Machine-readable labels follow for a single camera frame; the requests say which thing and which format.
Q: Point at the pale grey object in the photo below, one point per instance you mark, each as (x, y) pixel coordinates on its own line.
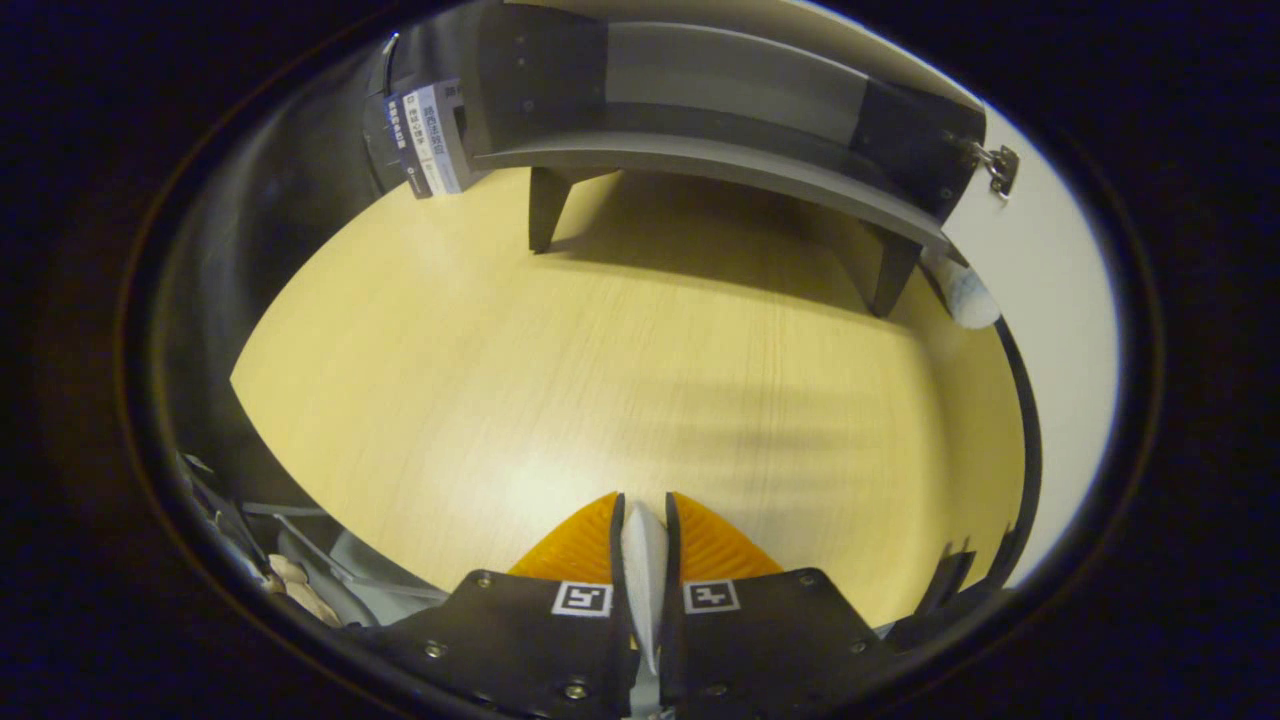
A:
(380, 565)

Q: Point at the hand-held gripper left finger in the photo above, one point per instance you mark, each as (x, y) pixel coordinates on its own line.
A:
(619, 560)

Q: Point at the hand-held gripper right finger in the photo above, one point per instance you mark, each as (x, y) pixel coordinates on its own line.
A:
(674, 560)

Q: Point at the white and blue tube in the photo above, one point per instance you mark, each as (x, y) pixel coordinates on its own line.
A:
(645, 580)

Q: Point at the beige crumpled object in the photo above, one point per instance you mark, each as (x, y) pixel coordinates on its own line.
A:
(300, 590)

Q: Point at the white spine book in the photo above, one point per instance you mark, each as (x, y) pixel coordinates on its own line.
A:
(432, 140)

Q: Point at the dark grey cabinet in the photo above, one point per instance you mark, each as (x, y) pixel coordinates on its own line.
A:
(720, 165)

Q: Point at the black backdrop cloth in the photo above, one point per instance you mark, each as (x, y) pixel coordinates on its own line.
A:
(250, 250)

